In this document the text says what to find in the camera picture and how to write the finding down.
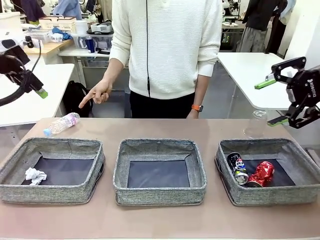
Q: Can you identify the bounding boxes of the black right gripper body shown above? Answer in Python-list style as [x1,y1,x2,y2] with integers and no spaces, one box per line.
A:
[286,69,320,106]

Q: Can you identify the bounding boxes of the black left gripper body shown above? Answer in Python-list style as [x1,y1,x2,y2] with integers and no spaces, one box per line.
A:
[7,45,31,73]

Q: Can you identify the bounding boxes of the clear plastic cup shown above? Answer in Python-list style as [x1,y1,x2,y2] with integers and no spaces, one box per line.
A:
[243,110,269,140]

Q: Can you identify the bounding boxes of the clear plastic bottle pink label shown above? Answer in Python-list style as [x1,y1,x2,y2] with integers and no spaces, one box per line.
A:
[43,112,81,137]

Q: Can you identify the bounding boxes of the crushed red can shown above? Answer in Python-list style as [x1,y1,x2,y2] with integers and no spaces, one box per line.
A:
[246,161,275,188]

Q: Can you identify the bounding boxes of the crushed silver black can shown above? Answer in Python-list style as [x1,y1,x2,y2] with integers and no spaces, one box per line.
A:
[226,152,250,186]

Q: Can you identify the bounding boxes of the white paper ball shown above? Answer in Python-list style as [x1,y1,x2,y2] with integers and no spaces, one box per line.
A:
[24,167,48,186]

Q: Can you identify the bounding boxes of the person's right forearm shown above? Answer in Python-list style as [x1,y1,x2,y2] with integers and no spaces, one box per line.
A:
[101,57,126,87]

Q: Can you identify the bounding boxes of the person's left forearm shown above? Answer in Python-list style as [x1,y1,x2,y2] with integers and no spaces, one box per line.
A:
[193,73,212,107]

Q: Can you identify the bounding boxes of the person's right hand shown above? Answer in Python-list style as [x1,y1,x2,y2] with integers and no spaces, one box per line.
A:
[78,79,113,109]

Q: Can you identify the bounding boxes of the person's left hand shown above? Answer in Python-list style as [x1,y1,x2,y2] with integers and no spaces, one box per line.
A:
[186,109,201,120]

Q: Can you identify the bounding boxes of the dark hanging garment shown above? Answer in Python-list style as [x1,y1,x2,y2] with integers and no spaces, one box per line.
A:
[264,12,288,55]

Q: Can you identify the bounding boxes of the clear plastic basket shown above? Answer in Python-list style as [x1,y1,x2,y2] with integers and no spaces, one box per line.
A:
[24,29,53,44]

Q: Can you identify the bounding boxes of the large white table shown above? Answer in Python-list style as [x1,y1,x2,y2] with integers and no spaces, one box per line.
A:
[216,51,301,111]

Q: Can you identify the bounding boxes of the wooden top table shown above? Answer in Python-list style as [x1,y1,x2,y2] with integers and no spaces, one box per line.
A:
[24,38,76,57]

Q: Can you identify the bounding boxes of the white storage box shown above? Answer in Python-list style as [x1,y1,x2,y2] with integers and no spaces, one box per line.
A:
[0,11,21,30]

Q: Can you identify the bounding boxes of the black backpack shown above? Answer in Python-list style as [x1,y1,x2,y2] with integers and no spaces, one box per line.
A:
[63,80,95,118]

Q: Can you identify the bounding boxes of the blue cloth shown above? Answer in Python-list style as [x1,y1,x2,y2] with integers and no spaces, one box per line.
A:
[51,27,73,41]

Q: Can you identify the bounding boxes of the white background table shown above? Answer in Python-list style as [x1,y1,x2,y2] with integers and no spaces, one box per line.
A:
[58,47,112,59]

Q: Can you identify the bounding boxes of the wooden rimmed white crate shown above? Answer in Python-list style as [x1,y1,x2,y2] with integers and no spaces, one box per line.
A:
[38,16,77,32]

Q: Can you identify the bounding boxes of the background person black jacket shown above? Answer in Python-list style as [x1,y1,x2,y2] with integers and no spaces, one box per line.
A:
[236,0,276,53]

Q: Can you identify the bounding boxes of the background work table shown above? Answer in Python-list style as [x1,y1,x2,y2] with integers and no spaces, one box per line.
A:
[221,21,247,51]

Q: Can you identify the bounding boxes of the white cylinder container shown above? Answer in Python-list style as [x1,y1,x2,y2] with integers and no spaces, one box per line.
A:
[74,20,88,35]

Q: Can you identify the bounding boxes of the dark blue bottle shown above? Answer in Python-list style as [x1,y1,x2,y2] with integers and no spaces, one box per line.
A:
[85,36,96,54]

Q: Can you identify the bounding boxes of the grey fabric basket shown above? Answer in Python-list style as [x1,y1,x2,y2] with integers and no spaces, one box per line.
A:
[214,138,320,207]
[112,138,208,207]
[0,136,106,205]

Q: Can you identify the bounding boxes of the person's white knit sweater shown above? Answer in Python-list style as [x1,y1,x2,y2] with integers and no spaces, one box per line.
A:
[109,0,223,100]

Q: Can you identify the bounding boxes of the person's black trousers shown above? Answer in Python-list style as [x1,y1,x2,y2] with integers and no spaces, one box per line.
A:
[129,90,201,119]

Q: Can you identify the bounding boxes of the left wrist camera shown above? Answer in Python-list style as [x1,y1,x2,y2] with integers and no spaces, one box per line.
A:
[23,36,42,50]

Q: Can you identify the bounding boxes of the black cord on sweater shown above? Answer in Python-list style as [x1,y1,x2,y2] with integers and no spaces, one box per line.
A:
[145,0,152,98]

